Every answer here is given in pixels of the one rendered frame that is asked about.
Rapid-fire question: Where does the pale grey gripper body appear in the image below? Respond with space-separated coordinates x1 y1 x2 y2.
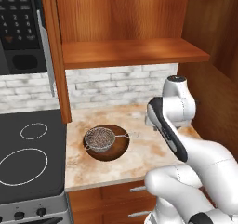
144 115 195 132

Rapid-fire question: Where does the brown wooden bowl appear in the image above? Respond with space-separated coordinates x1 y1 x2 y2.
82 124 131 163

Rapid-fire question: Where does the metal mesh tea strainer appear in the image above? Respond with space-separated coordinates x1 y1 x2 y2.
83 125 130 154

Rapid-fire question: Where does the tall wooden cabinet side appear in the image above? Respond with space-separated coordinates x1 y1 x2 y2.
177 0 238 161

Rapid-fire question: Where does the wooden cabinet door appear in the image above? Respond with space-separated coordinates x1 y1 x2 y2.
39 0 73 125

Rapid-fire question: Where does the wooden base cabinet panel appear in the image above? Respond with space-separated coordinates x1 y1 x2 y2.
67 187 104 224

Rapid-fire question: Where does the wooden drawer front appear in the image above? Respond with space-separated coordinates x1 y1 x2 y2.
101 197 158 224
100 179 151 202

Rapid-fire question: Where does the black glass hob stove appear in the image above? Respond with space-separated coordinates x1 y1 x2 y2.
0 109 74 224

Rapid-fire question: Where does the black stove knob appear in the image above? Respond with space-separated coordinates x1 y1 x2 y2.
13 211 26 221
35 207 48 217

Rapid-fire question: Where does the black microwave oven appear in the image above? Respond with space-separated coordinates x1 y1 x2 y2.
0 0 48 76

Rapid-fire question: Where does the silver drawer handle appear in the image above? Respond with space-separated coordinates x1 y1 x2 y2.
127 210 152 219
129 185 148 193

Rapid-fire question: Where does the grey cabinet door handle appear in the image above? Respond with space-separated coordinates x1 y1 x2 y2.
35 9 57 99

